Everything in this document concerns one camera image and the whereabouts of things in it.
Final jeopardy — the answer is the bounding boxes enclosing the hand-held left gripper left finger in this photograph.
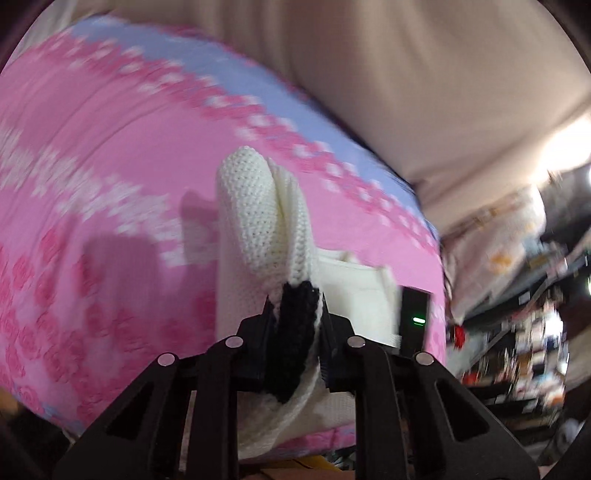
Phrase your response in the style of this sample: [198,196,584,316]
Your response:
[46,298,274,480]

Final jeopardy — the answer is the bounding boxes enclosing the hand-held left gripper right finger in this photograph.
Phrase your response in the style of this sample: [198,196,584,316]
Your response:
[318,299,539,480]

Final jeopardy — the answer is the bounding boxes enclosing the cluttered shelf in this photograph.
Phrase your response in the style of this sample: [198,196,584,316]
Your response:
[455,235,591,462]

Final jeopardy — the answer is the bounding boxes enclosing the pink floral bed sheet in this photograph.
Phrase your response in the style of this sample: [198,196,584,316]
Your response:
[0,14,448,457]

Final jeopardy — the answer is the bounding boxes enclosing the white printed pillow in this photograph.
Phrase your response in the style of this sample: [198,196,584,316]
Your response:
[441,185,561,324]

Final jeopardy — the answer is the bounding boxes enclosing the white red navy knit sweater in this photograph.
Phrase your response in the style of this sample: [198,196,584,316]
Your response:
[215,145,358,462]

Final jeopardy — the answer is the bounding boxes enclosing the beige draped cloth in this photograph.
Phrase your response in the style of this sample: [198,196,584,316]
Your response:
[175,0,591,217]

